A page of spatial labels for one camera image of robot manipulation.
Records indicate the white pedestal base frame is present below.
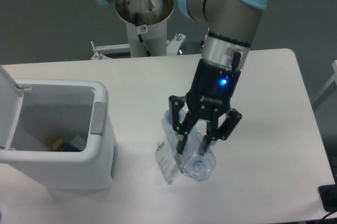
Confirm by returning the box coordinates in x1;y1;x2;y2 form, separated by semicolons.
91;27;214;60

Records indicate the clear plastic wrapper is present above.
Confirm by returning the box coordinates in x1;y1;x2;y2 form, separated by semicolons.
155;141;178;184

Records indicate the white trash can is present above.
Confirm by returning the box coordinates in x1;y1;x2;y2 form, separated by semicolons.
1;79;115;190

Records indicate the yellow orange trash packet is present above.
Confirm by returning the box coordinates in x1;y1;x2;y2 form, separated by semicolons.
47;138;66;152

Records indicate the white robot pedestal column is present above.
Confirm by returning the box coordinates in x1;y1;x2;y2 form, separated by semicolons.
115;0;174;57

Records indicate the white frame at right edge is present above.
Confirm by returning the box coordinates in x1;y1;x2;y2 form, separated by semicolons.
312;60;336;111

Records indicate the clear plastic water bottle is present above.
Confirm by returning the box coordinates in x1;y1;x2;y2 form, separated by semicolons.
162;110;216;181

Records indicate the black pedestal cable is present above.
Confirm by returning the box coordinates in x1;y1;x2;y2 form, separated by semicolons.
134;12;153;57

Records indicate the blue trash package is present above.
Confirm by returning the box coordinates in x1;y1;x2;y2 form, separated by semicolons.
62;143;82;152

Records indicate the black device at corner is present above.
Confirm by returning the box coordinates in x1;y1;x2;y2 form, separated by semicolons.
318;184;336;212

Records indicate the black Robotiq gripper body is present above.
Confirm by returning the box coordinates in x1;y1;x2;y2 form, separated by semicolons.
186;59;241;121

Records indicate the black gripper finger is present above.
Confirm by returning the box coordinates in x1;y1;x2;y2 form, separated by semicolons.
198;108;242;154
168;95;201;154

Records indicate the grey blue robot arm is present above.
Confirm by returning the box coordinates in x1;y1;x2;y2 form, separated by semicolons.
96;0;269;154

